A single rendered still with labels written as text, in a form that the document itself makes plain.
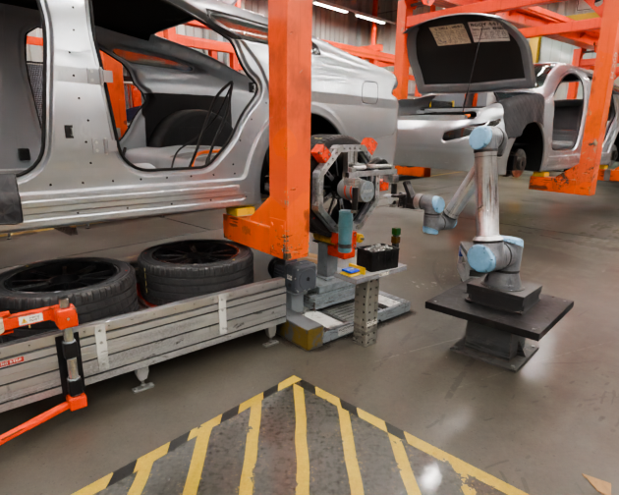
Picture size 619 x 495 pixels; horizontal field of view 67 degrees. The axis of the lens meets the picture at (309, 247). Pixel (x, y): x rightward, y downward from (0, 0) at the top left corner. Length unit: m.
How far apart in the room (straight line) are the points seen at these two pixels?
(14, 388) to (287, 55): 1.88
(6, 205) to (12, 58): 1.96
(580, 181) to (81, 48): 5.08
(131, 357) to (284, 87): 1.49
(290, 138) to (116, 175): 0.91
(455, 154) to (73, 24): 3.85
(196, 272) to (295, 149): 0.82
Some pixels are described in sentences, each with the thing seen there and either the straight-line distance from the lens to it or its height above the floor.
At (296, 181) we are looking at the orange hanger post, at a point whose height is 0.95.
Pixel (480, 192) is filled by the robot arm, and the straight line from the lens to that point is 2.53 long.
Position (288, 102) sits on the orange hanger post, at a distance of 2.43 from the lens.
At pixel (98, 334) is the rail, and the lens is 2.25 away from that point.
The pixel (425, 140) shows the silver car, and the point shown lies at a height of 1.08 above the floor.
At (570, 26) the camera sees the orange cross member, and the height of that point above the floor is 2.68.
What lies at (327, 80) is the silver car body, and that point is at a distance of 3.31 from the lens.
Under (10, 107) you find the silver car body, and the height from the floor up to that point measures 1.33.
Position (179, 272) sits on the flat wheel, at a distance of 2.53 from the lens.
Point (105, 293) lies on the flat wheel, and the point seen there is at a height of 0.48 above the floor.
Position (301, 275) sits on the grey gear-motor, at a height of 0.35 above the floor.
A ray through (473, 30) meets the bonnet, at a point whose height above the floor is 2.28.
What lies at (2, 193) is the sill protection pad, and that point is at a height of 0.92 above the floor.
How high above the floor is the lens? 1.24
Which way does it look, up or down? 15 degrees down
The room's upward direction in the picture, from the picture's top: 1 degrees clockwise
